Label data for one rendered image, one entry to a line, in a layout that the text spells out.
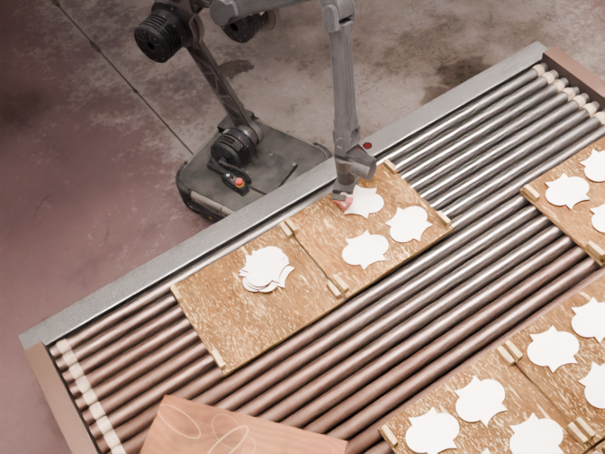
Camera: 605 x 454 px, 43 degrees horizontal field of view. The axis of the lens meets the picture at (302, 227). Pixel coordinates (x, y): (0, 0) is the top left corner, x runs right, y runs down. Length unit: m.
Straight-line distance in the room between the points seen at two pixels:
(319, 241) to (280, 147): 1.26
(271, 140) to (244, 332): 1.54
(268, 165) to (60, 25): 1.97
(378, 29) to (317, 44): 0.36
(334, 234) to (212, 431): 0.74
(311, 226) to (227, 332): 0.44
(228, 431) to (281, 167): 1.72
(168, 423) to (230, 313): 0.41
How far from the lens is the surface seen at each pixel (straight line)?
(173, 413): 2.10
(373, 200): 2.48
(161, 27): 3.21
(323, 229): 2.44
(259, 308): 2.31
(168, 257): 2.50
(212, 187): 3.52
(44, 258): 3.85
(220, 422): 2.06
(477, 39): 4.46
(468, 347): 2.25
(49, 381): 2.36
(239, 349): 2.25
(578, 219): 2.51
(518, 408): 2.17
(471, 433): 2.12
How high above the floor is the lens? 2.91
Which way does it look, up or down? 54 degrees down
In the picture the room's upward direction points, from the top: 9 degrees counter-clockwise
